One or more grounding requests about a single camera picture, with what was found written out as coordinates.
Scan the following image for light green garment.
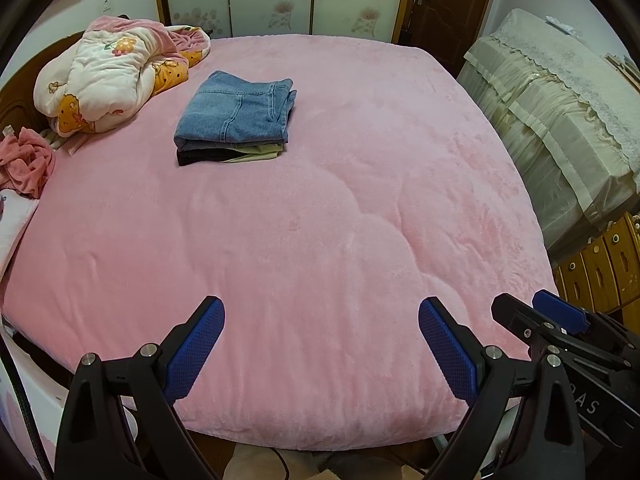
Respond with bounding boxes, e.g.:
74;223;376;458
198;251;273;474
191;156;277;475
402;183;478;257
222;142;284;164

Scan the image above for white pink pillow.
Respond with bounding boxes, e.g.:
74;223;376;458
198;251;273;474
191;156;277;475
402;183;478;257
0;189;41;281

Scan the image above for black cable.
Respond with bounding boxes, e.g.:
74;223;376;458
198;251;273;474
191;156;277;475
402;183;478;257
272;447;295;480

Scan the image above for floral white quilt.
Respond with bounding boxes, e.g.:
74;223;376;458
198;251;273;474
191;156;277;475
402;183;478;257
33;16;212;138

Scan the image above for brown wooden door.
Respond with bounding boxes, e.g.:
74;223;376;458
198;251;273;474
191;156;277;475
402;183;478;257
400;0;501;78

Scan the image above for white lace cloth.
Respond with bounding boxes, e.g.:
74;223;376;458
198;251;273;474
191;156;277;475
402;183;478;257
489;8;640;161

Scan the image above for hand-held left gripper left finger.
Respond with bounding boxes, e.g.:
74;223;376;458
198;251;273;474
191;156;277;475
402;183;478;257
54;296;226;480

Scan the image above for black garment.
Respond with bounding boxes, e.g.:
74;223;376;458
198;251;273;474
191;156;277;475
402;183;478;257
176;146;236;167

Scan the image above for dark wooden headboard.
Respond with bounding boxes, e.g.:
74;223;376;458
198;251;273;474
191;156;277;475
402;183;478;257
0;30;88;136

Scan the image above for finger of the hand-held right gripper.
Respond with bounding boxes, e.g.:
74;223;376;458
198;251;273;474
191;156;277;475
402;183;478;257
491;293;568;361
531;289;608;336

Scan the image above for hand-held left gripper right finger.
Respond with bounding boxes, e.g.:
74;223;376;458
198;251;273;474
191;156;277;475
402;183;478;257
418;297;586;480

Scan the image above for wooden drawer cabinet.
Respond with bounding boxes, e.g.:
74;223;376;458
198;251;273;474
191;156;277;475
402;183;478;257
550;210;640;322

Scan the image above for pink crumpled cloth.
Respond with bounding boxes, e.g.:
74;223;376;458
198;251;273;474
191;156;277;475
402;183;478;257
0;127;56;200

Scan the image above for blue denim jeans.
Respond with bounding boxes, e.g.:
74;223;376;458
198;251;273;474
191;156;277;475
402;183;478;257
173;71;298;152

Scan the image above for pink fleece blanket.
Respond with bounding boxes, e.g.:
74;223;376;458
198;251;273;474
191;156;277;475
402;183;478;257
0;35;561;453

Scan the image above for cream furniture cover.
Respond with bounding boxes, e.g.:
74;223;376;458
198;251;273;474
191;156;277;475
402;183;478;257
457;35;640;251

